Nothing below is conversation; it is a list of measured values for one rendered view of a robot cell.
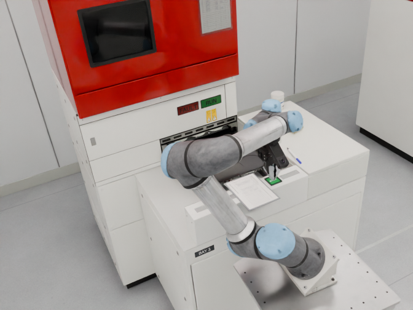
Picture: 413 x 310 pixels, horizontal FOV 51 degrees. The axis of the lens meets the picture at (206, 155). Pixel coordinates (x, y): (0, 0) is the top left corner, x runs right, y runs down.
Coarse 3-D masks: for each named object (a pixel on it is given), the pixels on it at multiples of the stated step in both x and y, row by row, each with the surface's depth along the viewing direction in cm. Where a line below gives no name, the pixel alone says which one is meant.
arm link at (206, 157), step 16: (288, 112) 151; (256, 128) 140; (272, 128) 143; (288, 128) 150; (192, 144) 129; (208, 144) 127; (224, 144) 127; (240, 144) 130; (256, 144) 137; (192, 160) 126; (208, 160) 125; (224, 160) 127; (240, 160) 132; (208, 176) 130
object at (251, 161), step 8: (256, 152) 217; (248, 160) 211; (256, 160) 211; (232, 168) 207; (240, 168) 206; (248, 168) 206; (256, 168) 205; (216, 176) 203; (224, 176) 202; (232, 176) 201
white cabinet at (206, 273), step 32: (352, 192) 208; (160, 224) 200; (288, 224) 197; (320, 224) 208; (352, 224) 221; (160, 256) 227; (192, 256) 179; (224, 256) 188; (192, 288) 188; (224, 288) 198
